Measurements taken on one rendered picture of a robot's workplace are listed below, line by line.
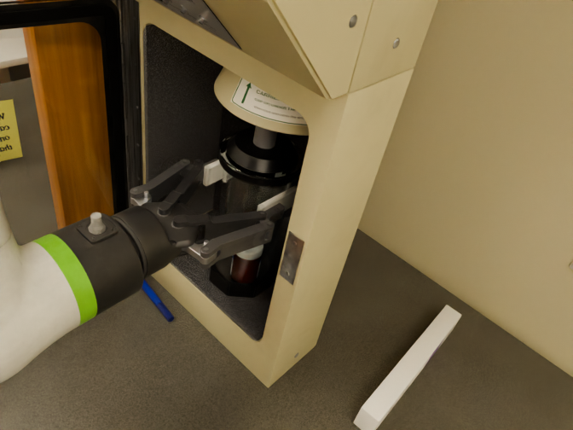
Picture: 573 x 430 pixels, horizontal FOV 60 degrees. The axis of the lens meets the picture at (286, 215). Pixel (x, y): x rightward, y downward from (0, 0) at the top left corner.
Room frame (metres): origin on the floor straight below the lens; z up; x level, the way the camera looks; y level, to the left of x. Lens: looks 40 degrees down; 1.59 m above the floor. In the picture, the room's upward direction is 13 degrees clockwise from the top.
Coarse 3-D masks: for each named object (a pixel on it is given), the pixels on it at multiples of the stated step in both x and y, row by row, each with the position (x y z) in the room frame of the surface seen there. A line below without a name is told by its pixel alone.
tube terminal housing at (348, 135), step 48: (144, 0) 0.55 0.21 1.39; (384, 0) 0.40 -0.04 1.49; (432, 0) 0.47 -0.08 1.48; (384, 48) 0.42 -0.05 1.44; (288, 96) 0.42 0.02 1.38; (384, 96) 0.44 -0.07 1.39; (144, 144) 0.55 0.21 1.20; (336, 144) 0.39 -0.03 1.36; (384, 144) 0.47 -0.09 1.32; (336, 192) 0.41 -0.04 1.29; (336, 240) 0.44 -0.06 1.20; (192, 288) 0.48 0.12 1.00; (288, 288) 0.39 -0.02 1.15; (240, 336) 0.42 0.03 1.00; (288, 336) 0.40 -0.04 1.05
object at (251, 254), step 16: (224, 144) 0.52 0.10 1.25; (224, 160) 0.49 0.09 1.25; (224, 176) 0.50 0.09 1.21; (256, 176) 0.47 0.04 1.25; (272, 176) 0.48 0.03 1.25; (288, 176) 0.49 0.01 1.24; (224, 192) 0.49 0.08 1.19; (240, 192) 0.48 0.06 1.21; (256, 192) 0.48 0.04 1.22; (272, 192) 0.48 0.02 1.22; (224, 208) 0.49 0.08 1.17; (240, 208) 0.48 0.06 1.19; (256, 208) 0.48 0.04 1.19; (272, 240) 0.49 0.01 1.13; (240, 256) 0.47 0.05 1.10; (256, 256) 0.48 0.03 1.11; (272, 256) 0.50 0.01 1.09; (224, 272) 0.48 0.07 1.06; (240, 272) 0.47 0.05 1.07; (256, 272) 0.48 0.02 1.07
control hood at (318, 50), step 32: (224, 0) 0.34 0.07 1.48; (256, 0) 0.30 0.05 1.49; (288, 0) 0.31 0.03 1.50; (320, 0) 0.33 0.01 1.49; (352, 0) 0.36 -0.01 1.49; (256, 32) 0.35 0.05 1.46; (288, 32) 0.31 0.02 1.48; (320, 32) 0.34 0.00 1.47; (352, 32) 0.37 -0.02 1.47; (288, 64) 0.36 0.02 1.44; (320, 64) 0.34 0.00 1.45; (352, 64) 0.38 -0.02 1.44
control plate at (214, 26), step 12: (156, 0) 0.48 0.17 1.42; (180, 0) 0.42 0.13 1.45; (192, 0) 0.39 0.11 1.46; (180, 12) 0.45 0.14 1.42; (192, 12) 0.42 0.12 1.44; (204, 12) 0.40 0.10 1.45; (204, 24) 0.43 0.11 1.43; (216, 24) 0.40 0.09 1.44; (228, 36) 0.41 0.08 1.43; (240, 48) 0.41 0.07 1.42
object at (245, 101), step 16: (224, 80) 0.51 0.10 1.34; (240, 80) 0.49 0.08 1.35; (224, 96) 0.49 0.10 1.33; (240, 96) 0.48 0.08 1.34; (256, 96) 0.48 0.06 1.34; (272, 96) 0.47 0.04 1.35; (240, 112) 0.47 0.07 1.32; (256, 112) 0.47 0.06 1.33; (272, 112) 0.47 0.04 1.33; (288, 112) 0.47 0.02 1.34; (272, 128) 0.46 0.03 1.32; (288, 128) 0.46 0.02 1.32; (304, 128) 0.47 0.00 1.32
